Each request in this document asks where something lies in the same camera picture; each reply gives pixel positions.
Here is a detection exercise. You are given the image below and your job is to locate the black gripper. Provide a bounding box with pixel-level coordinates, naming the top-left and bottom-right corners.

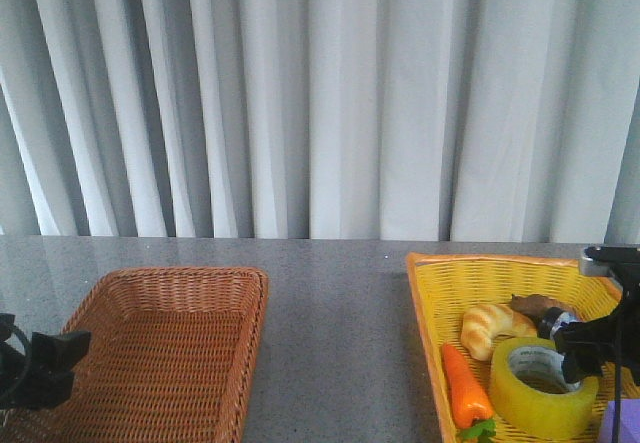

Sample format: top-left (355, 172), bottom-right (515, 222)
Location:
top-left (554, 246), bottom-right (639, 384)
top-left (1, 313), bottom-right (91, 410)

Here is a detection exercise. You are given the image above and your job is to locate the yellow tape roll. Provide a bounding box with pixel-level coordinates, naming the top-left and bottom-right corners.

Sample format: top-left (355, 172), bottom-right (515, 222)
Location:
top-left (489, 337), bottom-right (599, 440)

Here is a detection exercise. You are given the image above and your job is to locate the dark blue labelled bottle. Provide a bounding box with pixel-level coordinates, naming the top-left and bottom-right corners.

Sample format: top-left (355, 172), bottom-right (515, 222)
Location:
top-left (537, 306), bottom-right (582, 340)

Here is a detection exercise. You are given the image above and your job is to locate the purple foam block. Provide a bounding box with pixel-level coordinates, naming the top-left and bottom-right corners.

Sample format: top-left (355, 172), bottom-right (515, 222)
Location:
top-left (597, 399), bottom-right (640, 443)

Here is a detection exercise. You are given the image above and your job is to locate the toy croissant bread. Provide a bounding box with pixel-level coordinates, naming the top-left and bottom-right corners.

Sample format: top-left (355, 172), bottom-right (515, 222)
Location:
top-left (460, 303), bottom-right (537, 361)

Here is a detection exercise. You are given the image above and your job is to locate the orange toy carrot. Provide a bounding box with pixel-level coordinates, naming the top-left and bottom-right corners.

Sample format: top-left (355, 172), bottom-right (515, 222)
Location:
top-left (441, 343), bottom-right (496, 442)

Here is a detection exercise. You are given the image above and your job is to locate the brown wicker basket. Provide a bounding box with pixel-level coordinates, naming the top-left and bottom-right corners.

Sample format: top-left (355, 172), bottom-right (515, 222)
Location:
top-left (1, 267), bottom-right (268, 442)

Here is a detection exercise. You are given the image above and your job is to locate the white pleated curtain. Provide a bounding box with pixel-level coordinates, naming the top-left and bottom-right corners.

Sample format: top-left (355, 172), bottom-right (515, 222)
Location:
top-left (1, 0), bottom-right (639, 244)

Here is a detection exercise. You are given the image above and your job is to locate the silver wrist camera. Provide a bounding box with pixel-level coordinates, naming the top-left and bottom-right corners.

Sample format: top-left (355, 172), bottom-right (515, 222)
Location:
top-left (578, 246), bottom-right (612, 277)

